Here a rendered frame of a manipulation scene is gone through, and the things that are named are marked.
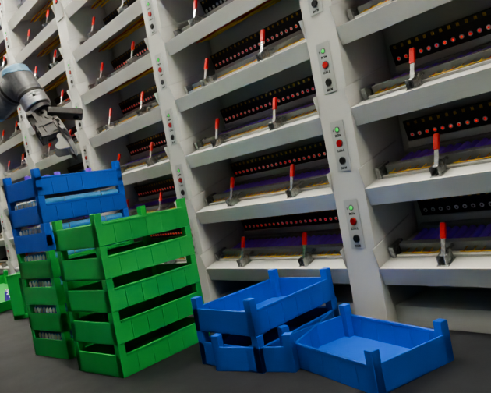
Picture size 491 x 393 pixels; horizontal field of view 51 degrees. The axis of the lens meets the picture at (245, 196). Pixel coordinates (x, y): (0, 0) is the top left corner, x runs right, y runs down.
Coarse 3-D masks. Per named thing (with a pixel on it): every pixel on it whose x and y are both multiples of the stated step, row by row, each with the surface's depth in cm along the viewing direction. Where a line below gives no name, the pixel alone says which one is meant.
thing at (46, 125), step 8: (40, 104) 172; (48, 104) 174; (32, 112) 172; (40, 112) 175; (32, 120) 173; (40, 120) 172; (48, 120) 171; (56, 120) 172; (40, 128) 170; (48, 128) 171; (56, 128) 171; (40, 136) 171; (48, 136) 170; (56, 136) 175
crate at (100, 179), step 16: (32, 176) 149; (48, 176) 151; (64, 176) 155; (80, 176) 159; (96, 176) 163; (112, 176) 168; (16, 192) 156; (32, 192) 150; (48, 192) 151; (64, 192) 154; (80, 192) 171
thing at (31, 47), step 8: (48, 24) 241; (56, 24) 236; (40, 32) 249; (48, 32) 244; (56, 32) 258; (32, 40) 258; (40, 40) 252; (48, 40) 267; (56, 40) 263; (16, 48) 281; (24, 48) 267; (32, 48) 261; (40, 48) 279; (48, 48) 275; (16, 56) 277; (24, 56) 271; (40, 56) 286
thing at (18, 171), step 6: (24, 156) 338; (24, 162) 341; (6, 168) 338; (12, 168) 340; (18, 168) 318; (24, 168) 293; (0, 174) 335; (6, 174) 319; (12, 174) 310; (18, 174) 304; (24, 174) 297; (0, 180) 330; (12, 180) 314
